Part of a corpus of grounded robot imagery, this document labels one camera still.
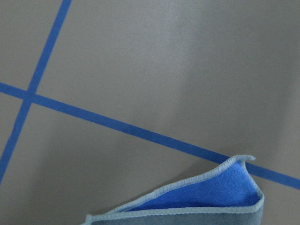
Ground blue grey microfibre towel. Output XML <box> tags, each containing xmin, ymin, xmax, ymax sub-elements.
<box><xmin>85</xmin><ymin>155</ymin><xmax>264</xmax><ymax>225</ymax></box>

